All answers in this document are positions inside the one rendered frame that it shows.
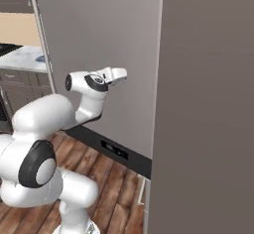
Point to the grey base cupboards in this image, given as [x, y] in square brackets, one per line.
[26, 86]

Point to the black hob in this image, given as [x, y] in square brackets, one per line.
[7, 48]

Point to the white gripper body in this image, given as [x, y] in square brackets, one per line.
[119, 73]

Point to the tall grey panel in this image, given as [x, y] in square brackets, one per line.
[205, 112]

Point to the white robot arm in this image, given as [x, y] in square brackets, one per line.
[39, 119]

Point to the grey fridge door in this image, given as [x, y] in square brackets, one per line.
[109, 29]

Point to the small blue object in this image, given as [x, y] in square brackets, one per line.
[40, 58]

